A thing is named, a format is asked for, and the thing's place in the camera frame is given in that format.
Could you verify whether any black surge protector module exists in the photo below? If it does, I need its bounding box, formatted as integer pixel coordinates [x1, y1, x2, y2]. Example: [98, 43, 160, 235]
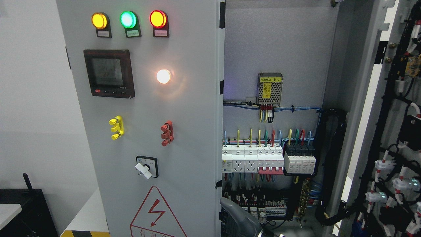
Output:
[284, 143, 317, 174]

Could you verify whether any grey cabinet door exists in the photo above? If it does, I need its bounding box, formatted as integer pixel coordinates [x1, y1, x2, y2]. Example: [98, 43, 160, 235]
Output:
[57, 0, 224, 237]
[338, 0, 420, 237]

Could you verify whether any white socket breaker row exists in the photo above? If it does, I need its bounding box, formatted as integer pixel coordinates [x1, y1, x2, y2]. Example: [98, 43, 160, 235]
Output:
[222, 145, 284, 174]

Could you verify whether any lower relay terminal row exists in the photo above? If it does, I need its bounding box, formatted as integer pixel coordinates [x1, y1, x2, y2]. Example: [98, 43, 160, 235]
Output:
[222, 185, 289, 224]

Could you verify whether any right black cable harness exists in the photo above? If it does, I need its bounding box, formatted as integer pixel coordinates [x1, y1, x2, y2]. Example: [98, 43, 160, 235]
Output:
[314, 109, 347, 226]

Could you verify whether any amber indicator lamp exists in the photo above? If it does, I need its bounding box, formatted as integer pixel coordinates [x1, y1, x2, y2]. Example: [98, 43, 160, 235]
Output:
[91, 12, 112, 38]

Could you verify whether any red terminal connector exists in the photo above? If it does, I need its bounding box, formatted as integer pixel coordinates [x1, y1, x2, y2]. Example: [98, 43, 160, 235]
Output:
[160, 120, 174, 146]

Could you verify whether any grey second robot hand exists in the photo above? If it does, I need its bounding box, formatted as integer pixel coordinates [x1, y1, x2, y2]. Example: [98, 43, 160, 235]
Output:
[220, 197, 277, 237]

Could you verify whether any white glowing indicator lamp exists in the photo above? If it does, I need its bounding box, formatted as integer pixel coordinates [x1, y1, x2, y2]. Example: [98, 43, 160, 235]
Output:
[156, 69, 171, 84]

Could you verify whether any metal mesh power supply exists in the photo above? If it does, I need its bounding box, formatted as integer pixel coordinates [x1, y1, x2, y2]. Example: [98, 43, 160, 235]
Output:
[257, 73, 283, 105]

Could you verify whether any yellow terminal connector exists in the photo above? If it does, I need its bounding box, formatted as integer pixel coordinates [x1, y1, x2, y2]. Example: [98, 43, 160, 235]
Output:
[109, 116, 125, 140]

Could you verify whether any red electric hazard sticker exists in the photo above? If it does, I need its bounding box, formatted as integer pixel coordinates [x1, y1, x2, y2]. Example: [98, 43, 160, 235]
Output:
[130, 186, 187, 237]

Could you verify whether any grey cabinet body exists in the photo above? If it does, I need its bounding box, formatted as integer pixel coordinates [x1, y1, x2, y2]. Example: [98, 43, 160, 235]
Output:
[221, 0, 387, 216]

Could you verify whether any red indicator lamp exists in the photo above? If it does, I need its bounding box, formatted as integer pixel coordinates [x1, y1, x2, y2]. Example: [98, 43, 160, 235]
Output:
[149, 10, 169, 38]

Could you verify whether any green indicator lamp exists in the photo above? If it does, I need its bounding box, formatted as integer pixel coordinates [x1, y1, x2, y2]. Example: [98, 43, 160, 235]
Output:
[120, 11, 141, 38]

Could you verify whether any black digital power meter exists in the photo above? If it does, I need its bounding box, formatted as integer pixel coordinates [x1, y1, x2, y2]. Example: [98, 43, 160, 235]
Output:
[83, 49, 135, 98]

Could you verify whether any black box at left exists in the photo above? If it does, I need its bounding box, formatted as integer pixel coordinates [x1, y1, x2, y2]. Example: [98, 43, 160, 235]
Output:
[0, 173, 58, 237]

